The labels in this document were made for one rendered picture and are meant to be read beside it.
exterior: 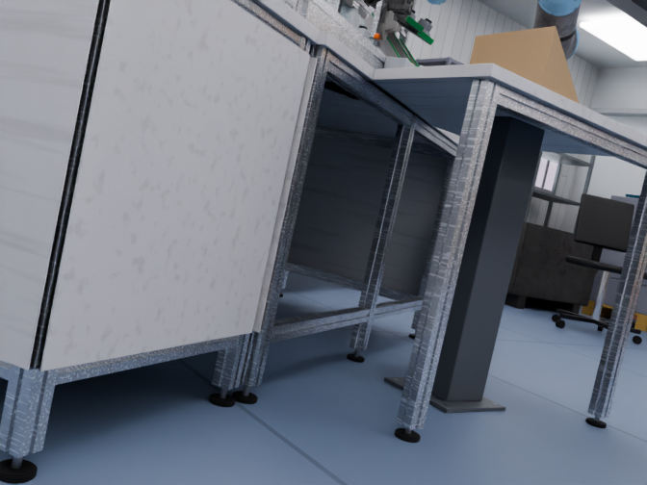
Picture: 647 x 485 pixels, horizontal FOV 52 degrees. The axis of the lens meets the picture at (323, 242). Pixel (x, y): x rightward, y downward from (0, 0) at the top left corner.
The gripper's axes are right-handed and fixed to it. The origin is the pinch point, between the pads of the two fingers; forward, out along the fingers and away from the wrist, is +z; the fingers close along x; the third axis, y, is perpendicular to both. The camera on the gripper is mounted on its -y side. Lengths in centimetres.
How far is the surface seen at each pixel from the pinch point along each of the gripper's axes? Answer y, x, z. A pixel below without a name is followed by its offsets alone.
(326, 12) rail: 10, -62, 13
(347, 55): 18, -63, 23
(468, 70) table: 47, -60, 23
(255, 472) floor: 37, -104, 107
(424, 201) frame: 5, 74, 48
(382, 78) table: 22, -47, 24
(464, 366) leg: 54, -17, 95
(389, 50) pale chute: -4.7, 21.2, -1.1
